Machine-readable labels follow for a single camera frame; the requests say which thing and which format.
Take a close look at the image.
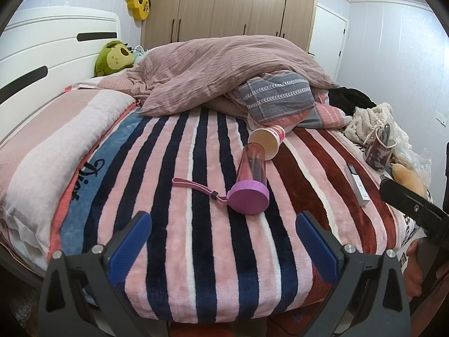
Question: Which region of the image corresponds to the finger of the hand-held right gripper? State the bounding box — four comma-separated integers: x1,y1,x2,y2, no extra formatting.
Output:
380,178,449,240

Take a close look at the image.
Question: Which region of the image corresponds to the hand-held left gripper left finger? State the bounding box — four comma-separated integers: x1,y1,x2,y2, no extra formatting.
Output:
37,211,169,337

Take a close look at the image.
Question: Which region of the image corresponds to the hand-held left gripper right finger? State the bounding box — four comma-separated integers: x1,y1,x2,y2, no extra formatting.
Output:
268,211,412,337

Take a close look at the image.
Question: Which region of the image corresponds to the white pink paper cup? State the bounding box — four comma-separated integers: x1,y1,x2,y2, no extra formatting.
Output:
248,124,285,161

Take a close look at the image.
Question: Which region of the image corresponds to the person's right hand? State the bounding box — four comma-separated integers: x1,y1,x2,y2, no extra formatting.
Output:
403,240,427,303

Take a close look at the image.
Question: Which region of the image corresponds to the clear plastic bag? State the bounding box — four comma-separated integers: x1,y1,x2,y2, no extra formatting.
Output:
389,119,433,185

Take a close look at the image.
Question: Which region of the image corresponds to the long silver box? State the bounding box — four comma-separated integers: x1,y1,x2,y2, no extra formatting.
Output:
345,163,370,206

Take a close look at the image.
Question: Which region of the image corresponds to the small printed bag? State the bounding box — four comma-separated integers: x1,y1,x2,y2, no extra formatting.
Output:
364,124,397,171

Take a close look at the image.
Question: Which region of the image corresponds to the clear bottle with purple lid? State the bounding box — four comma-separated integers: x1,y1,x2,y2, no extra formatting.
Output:
172,143,271,216

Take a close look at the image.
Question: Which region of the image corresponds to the striped fleece blanket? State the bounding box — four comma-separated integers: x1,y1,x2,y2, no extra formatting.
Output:
49,107,427,327

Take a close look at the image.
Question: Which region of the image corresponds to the white fluffy garment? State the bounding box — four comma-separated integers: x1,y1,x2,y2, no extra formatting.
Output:
343,102,396,145

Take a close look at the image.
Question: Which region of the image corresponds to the black garment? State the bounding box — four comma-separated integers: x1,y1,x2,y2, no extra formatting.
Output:
328,87,378,116

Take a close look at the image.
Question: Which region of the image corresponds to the pink plaid cloth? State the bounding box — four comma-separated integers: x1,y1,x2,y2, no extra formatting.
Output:
281,89,354,130

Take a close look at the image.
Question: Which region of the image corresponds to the pink and white pillow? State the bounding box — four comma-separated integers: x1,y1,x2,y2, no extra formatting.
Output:
0,89,138,258

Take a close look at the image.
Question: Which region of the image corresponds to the grey patterned pillow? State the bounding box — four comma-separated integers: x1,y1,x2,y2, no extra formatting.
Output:
238,72,315,124

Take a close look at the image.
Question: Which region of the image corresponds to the pink striped pillow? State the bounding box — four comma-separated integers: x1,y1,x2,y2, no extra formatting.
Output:
72,76,141,96

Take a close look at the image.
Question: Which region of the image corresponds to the white door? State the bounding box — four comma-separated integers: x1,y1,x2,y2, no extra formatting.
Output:
308,5,349,82

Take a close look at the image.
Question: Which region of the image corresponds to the green plush toy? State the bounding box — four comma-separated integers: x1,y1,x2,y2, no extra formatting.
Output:
94,40,136,77

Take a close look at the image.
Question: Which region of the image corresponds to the pink striped duvet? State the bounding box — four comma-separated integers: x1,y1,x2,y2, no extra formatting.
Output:
126,35,340,120

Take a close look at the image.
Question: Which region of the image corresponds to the white bed headboard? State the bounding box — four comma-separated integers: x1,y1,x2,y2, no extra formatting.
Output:
0,7,122,148

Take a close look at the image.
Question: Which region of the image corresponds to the wooden wardrobe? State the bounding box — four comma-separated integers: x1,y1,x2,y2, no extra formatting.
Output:
142,0,320,55

